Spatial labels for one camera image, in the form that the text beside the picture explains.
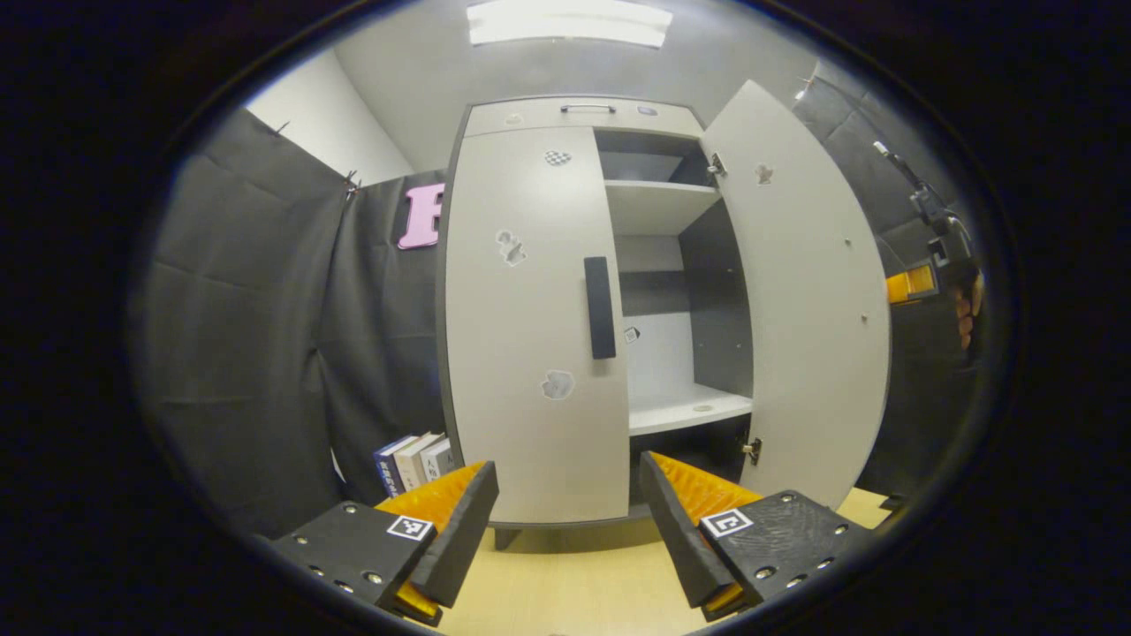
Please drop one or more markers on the ceiling light panel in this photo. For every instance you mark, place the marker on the ceiling light panel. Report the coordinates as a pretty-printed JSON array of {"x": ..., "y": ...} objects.
[{"x": 565, "y": 22}]

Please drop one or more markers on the black backdrop cloth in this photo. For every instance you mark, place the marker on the black backdrop cloth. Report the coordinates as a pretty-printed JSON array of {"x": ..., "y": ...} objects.
[{"x": 247, "y": 336}]

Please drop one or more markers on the grey double-door shoe cabinet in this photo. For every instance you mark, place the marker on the grey double-door shoe cabinet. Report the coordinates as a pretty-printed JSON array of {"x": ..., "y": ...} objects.
[{"x": 716, "y": 300}]

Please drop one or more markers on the white cabinet shelf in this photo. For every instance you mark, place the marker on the white cabinet shelf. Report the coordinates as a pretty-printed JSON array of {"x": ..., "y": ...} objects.
[
  {"x": 680, "y": 411},
  {"x": 654, "y": 208}
]

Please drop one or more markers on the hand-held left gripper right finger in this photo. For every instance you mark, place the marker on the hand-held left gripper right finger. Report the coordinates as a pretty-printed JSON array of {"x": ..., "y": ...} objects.
[{"x": 680, "y": 539}]

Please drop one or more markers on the grey cabinet drawer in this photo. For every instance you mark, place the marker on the grey cabinet drawer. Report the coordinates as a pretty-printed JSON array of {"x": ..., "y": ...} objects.
[{"x": 548, "y": 124}]

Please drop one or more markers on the grey cabinet door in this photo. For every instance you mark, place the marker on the grey cabinet door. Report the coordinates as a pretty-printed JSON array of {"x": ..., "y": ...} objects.
[
  {"x": 813, "y": 309},
  {"x": 521, "y": 336}
]

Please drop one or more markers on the blue book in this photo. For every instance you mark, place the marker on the blue book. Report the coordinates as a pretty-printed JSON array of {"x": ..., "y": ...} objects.
[{"x": 389, "y": 473}]

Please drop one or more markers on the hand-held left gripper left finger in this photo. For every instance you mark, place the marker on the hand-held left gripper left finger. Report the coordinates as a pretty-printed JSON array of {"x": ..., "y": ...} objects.
[{"x": 459, "y": 539}]

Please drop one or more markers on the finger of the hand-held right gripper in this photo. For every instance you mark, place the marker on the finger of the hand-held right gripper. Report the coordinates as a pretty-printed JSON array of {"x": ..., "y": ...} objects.
[{"x": 910, "y": 284}]

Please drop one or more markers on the cream book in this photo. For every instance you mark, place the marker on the cream book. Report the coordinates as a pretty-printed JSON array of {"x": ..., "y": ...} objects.
[{"x": 415, "y": 464}]

